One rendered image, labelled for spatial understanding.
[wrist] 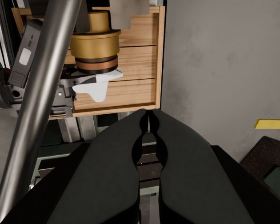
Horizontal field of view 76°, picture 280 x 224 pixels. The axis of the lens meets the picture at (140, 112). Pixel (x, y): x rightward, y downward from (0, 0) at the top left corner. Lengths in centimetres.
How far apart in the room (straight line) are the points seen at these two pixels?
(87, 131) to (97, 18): 45
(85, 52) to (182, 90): 145
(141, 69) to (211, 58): 121
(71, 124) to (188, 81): 123
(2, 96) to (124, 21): 23
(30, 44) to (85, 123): 38
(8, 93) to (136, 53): 33
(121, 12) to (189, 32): 128
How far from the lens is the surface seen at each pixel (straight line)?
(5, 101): 37
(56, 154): 68
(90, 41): 30
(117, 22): 32
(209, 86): 181
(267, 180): 247
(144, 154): 63
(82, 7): 29
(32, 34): 34
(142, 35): 55
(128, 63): 55
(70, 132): 69
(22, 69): 36
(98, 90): 34
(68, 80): 31
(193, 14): 157
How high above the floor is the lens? 142
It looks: 58 degrees down
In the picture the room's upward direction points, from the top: 159 degrees clockwise
